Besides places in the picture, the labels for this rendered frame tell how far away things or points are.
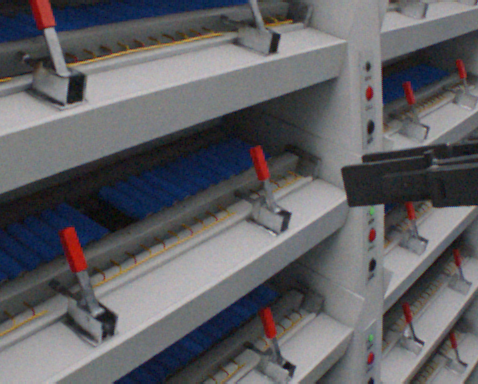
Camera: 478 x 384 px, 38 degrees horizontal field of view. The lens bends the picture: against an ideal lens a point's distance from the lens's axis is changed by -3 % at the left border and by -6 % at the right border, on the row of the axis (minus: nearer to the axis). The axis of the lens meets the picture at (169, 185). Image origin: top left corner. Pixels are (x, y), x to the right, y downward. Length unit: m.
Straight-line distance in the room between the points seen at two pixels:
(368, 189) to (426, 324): 0.87
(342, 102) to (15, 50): 0.45
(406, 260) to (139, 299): 0.62
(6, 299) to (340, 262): 0.50
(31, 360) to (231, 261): 0.24
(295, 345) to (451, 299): 0.61
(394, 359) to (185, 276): 0.65
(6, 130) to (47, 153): 0.04
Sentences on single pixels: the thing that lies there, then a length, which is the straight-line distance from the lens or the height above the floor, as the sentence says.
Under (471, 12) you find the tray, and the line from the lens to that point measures 1.32.
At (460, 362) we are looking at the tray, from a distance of 1.58.
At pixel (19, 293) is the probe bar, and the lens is 0.58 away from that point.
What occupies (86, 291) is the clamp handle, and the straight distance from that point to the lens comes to 0.56.
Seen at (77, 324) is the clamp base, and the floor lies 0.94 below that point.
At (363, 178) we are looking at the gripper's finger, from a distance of 0.50.
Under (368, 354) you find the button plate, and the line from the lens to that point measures 1.03.
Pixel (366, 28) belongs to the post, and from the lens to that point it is 0.90.
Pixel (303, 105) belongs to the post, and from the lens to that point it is 0.89.
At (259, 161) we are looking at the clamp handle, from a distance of 0.74.
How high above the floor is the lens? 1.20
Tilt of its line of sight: 16 degrees down
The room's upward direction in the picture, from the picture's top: 6 degrees counter-clockwise
